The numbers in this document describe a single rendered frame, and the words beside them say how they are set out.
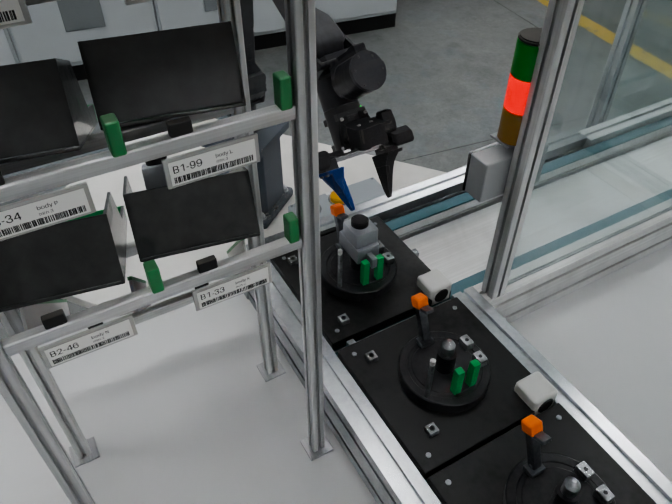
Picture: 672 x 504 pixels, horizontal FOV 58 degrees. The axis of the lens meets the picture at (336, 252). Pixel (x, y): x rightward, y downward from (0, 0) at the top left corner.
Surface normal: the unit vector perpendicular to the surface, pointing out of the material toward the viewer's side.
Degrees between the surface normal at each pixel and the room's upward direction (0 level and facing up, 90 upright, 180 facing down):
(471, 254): 0
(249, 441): 0
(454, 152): 0
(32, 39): 90
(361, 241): 90
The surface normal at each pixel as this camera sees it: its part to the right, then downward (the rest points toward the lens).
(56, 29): 0.38, 0.63
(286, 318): 0.00, -0.73
